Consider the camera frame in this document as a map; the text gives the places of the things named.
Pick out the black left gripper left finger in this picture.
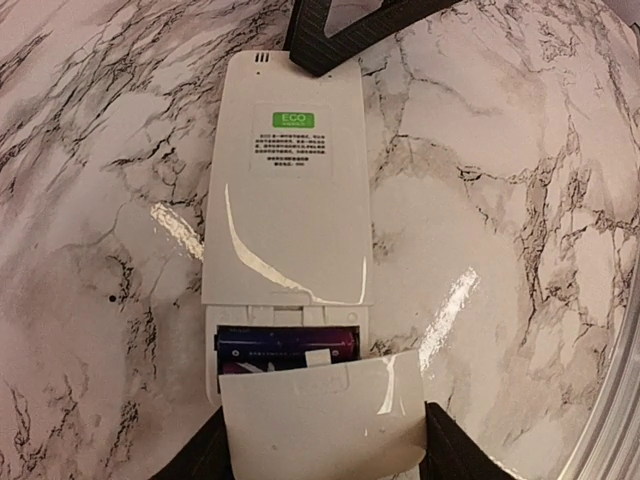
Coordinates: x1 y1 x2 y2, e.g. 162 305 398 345
159 408 233 480

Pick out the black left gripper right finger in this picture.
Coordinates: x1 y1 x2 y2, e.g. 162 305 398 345
419 402 508 480

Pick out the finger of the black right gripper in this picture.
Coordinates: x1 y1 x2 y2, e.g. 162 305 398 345
287 0 450 77

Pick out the white battery cover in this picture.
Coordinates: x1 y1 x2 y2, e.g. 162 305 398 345
219 350 427 479

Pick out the white remote control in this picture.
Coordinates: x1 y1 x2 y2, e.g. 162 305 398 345
202 51 373 402

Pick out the aluminium front table rail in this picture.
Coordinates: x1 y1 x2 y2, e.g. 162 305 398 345
559 278 639 479

